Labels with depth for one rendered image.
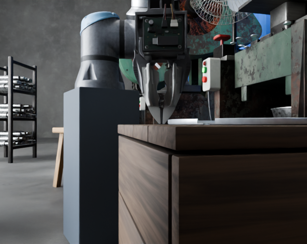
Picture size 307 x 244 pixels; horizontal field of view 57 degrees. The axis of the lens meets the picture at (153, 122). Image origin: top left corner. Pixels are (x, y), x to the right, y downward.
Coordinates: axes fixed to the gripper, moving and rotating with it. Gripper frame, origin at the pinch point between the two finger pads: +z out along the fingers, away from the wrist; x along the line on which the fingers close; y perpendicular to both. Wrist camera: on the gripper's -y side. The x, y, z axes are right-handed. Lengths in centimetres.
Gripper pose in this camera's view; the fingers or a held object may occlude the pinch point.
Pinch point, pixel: (161, 115)
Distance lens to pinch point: 44.7
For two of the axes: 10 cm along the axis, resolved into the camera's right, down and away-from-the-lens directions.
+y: -0.5, -0.1, -10.0
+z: 0.0, 10.0, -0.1
